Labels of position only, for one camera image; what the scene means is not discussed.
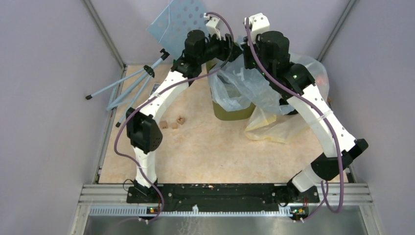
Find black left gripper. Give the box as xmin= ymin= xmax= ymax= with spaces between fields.
xmin=197 ymin=29 xmax=243 ymax=65

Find light blue trash bag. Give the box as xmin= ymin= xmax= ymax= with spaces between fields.
xmin=209 ymin=53 xmax=294 ymax=116

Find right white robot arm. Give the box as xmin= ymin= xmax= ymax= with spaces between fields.
xmin=242 ymin=29 xmax=369 ymax=202

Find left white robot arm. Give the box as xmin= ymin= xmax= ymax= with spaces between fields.
xmin=126 ymin=30 xmax=242 ymax=202

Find green plastic trash bin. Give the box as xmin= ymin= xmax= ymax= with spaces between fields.
xmin=208 ymin=56 xmax=255 ymax=121

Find blue perforated music stand desk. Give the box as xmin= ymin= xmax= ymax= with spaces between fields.
xmin=146 ymin=0 xmax=208 ymax=59

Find clear yellow-banded plastic bag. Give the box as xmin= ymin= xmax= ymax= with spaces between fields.
xmin=244 ymin=53 xmax=329 ymax=143

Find playing card deck box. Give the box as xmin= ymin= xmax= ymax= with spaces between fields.
xmin=149 ymin=83 xmax=161 ymax=97

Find wooden cube block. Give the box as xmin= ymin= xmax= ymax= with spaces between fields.
xmin=171 ymin=122 xmax=178 ymax=129
xmin=176 ymin=116 xmax=185 ymax=125
xmin=159 ymin=120 xmax=169 ymax=129

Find blue tripod stand legs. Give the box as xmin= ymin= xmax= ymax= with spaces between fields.
xmin=85 ymin=48 xmax=170 ymax=127

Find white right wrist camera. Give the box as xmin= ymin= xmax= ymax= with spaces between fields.
xmin=244 ymin=13 xmax=270 ymax=44

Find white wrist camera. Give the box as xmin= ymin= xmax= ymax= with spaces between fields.
xmin=204 ymin=13 xmax=222 ymax=41
xmin=244 ymin=13 xmax=270 ymax=44

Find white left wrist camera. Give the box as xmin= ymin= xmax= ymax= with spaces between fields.
xmin=204 ymin=13 xmax=222 ymax=41

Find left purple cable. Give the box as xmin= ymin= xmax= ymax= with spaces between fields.
xmin=113 ymin=12 xmax=235 ymax=223

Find purple cable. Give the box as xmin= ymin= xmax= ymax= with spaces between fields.
xmin=113 ymin=12 xmax=235 ymax=223
xmin=245 ymin=18 xmax=345 ymax=214

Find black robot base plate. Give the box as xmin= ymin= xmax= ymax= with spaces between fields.
xmin=126 ymin=183 xmax=320 ymax=212

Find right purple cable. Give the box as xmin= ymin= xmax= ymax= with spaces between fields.
xmin=245 ymin=18 xmax=345 ymax=214

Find white slotted cable duct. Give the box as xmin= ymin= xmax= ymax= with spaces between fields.
xmin=89 ymin=206 xmax=292 ymax=217

